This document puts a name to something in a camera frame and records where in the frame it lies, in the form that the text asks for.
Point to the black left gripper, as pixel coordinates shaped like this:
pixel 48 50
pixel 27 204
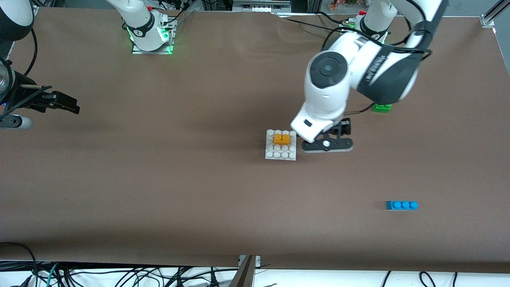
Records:
pixel 345 126

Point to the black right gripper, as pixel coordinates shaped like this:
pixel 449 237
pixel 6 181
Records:
pixel 24 95

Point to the yellow two-stud block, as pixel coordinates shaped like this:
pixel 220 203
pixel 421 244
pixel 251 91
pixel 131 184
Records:
pixel 281 139

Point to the white studded base plate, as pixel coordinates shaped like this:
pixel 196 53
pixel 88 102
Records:
pixel 279 153

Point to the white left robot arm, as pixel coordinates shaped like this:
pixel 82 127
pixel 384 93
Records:
pixel 330 91

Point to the green two-stud block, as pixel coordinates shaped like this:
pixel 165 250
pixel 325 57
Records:
pixel 381 109

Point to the blue three-stud block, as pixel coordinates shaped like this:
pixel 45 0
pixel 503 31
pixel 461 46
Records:
pixel 402 205

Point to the brown paper table cover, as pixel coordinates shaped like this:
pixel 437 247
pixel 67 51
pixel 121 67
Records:
pixel 119 179

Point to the grey power strip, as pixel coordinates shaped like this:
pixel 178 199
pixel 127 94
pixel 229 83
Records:
pixel 259 7

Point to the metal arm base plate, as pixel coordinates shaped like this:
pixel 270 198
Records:
pixel 137 51

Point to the aluminium frame corner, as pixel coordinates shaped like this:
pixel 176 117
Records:
pixel 488 20

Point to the grey metal post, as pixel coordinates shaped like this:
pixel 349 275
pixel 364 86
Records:
pixel 245 275

